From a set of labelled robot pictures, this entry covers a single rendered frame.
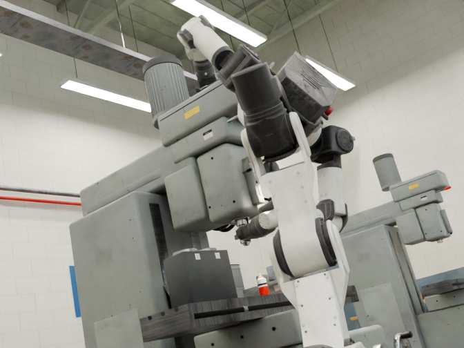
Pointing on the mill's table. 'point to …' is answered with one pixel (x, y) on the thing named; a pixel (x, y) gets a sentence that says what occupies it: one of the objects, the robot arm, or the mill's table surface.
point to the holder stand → (199, 276)
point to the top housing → (197, 112)
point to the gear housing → (208, 139)
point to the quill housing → (226, 184)
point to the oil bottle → (262, 285)
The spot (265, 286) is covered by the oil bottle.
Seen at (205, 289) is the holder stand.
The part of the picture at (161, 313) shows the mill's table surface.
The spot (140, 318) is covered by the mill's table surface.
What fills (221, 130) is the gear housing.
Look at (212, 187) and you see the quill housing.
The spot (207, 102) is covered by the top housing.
